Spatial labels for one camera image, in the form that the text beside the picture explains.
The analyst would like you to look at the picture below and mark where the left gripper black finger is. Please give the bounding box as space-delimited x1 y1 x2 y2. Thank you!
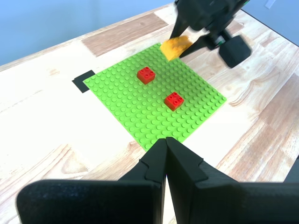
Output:
16 137 168 224
166 136 299 224

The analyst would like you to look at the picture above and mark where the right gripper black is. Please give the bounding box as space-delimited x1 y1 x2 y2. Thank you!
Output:
170 0 252 69

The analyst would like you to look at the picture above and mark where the yellow toy brick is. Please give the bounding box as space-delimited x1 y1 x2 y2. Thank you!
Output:
160 35 193 62

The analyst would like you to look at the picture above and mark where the red toy brick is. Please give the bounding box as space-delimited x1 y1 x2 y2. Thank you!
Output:
164 91 185 112
136 66 157 85

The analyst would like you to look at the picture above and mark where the green studded baseplate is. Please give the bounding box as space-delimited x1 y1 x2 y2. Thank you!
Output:
83 42 228 152

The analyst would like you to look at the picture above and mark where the black tape corner mark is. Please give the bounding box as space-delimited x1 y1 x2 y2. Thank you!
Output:
71 69 96 93

